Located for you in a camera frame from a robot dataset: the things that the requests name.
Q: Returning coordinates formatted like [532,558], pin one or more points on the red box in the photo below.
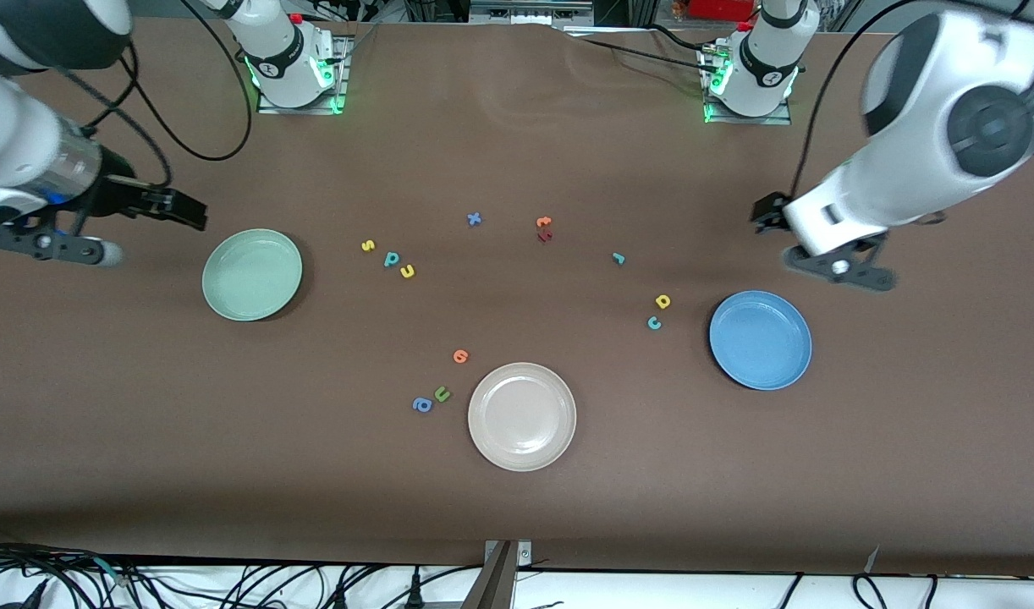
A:
[720,8]

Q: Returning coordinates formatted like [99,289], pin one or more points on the beige plate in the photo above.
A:
[522,416]

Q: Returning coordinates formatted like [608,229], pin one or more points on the white paper scrap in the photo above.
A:
[872,558]

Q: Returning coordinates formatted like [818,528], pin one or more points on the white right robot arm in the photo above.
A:
[9,127]

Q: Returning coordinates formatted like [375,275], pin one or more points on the blue plate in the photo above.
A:
[760,340]

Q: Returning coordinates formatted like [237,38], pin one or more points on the blue letter a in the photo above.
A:
[422,405]

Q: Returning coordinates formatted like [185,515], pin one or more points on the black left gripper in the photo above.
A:
[768,211]

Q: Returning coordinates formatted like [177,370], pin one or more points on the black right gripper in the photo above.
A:
[121,195]

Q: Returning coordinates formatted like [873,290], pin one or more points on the green plate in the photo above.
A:
[252,275]

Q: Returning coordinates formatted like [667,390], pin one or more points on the metal table bracket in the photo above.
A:
[500,575]

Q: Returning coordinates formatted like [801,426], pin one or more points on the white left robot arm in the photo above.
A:
[906,178]

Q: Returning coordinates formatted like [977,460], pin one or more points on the grey metal box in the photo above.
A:
[530,10]

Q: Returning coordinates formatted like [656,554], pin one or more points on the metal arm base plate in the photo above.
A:
[762,120]
[341,76]

